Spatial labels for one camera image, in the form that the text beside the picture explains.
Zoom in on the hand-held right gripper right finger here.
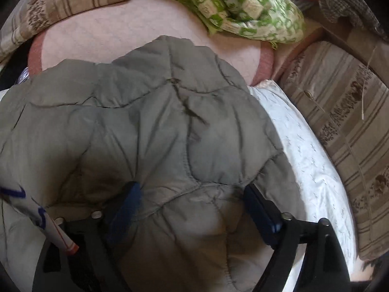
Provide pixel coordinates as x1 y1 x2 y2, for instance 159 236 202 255
243 184 353 292

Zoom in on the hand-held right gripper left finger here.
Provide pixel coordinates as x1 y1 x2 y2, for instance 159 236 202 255
32 181 143 292

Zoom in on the grey quilted jacket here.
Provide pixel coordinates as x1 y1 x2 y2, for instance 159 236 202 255
0 35 300 292

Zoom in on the white patterned blanket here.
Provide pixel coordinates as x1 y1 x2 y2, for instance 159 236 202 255
248 79 358 292

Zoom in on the beige striped floral cushion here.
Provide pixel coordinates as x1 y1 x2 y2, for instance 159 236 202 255
0 0 143 65
278 41 389 260

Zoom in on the pink quilted mattress pad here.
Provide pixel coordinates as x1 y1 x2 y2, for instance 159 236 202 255
27 0 323 87

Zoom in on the green checked pillow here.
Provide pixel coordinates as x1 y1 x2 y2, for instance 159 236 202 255
143 0 306 49

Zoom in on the grey houndstooth knit cloth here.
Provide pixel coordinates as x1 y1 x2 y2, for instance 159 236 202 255
318 0 381 33

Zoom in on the thin white cord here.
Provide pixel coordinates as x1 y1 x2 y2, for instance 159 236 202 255
361 44 380 120

